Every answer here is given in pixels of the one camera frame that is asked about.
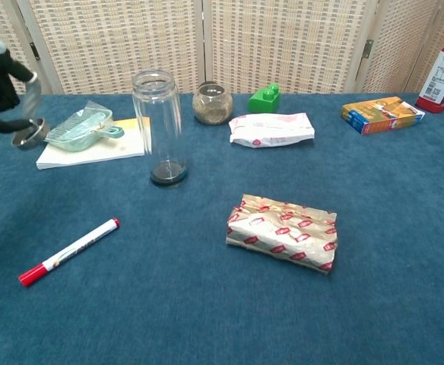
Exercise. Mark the teal dustpan in plastic bag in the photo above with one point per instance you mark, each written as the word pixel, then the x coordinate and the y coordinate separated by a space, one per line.
pixel 81 133

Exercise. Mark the white yellow notepad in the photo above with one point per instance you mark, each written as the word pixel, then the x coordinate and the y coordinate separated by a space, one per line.
pixel 104 152

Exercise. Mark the clear glass bottle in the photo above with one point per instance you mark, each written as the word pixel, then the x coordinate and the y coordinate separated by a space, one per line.
pixel 161 125

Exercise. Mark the red white marker pen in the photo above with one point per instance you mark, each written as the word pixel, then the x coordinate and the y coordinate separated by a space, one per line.
pixel 70 251

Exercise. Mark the round glass jar black lid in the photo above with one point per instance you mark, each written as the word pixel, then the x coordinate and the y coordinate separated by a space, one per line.
pixel 212 106

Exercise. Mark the green building block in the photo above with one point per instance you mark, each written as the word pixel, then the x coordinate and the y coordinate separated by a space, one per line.
pixel 264 100

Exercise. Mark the white red paper packet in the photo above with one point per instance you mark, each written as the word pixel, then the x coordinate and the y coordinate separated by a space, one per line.
pixel 271 131

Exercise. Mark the woven folding screen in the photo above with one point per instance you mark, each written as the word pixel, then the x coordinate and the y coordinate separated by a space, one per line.
pixel 283 45

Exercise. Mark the blue felt table cover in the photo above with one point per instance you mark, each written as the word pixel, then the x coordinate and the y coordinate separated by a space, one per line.
pixel 207 311

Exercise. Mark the gold red snack package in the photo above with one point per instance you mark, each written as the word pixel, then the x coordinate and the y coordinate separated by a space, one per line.
pixel 283 235

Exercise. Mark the orange blue carton box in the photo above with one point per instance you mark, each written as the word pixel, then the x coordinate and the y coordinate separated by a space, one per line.
pixel 381 116

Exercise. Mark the red juice bottle white cap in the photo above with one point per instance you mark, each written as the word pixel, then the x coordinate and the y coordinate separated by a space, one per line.
pixel 440 80

